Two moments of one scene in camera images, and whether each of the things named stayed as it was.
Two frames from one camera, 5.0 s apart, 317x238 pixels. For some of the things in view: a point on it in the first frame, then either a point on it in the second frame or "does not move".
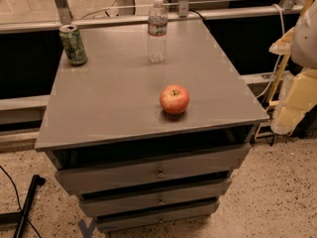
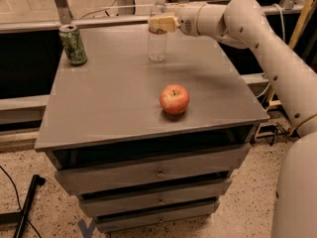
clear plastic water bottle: (158, 32) does not move
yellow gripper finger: (297, 94) → (189, 15)
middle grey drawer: (156, 198) does not move
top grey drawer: (215, 162) does not move
